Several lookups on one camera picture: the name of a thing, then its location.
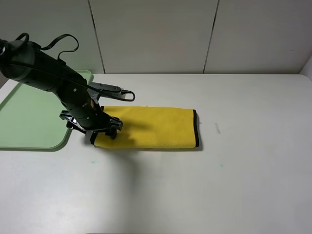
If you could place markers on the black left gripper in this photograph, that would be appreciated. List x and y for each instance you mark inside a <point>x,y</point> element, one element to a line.
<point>98,123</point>

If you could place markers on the yellow towel with black trim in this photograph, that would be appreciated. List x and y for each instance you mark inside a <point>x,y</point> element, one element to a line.
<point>151,128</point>

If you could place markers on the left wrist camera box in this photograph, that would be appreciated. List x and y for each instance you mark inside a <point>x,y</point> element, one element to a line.
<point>99,90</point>

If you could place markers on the green plastic tray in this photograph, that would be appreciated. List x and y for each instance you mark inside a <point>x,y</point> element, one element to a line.
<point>29,121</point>

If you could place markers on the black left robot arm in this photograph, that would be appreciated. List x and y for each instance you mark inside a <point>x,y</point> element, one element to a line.
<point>23,62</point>

